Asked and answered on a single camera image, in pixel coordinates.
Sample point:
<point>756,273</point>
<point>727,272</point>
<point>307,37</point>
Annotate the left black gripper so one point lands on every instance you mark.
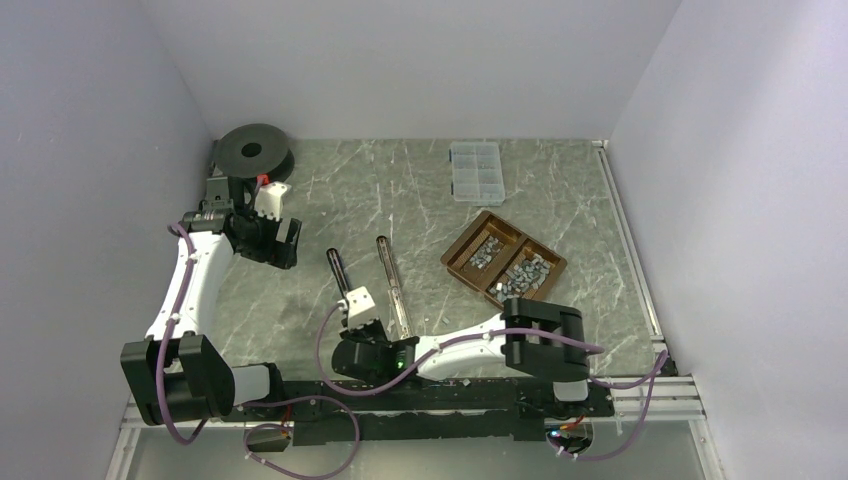
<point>281,254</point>

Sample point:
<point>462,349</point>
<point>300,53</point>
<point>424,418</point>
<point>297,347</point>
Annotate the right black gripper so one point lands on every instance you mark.
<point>352,335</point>

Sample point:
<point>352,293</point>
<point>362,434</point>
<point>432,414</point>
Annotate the black beige stapler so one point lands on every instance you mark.
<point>395,288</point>

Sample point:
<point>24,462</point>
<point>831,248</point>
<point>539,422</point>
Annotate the blue stapler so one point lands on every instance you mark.
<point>338,271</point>

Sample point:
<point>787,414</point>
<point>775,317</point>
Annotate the brown staple tray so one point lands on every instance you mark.
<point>498,260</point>

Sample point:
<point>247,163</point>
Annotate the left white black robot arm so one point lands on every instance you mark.
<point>174,373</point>

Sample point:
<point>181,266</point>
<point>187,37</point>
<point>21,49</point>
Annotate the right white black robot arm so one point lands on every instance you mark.
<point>543,340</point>

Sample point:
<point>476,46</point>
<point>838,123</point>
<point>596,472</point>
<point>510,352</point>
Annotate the black filament spool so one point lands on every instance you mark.
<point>252,150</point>

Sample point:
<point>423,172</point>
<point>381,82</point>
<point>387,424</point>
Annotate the clear plastic organizer box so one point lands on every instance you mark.
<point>477,176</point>

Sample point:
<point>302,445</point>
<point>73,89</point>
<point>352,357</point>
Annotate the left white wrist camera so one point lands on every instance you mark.
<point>269,198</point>

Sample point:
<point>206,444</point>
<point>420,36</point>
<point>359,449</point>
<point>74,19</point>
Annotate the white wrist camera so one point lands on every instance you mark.
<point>358,308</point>
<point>269,198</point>

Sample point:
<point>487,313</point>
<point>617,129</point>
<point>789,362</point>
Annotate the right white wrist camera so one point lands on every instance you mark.
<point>358,308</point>

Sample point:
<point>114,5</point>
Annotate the aluminium frame rail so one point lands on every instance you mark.
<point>670,399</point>

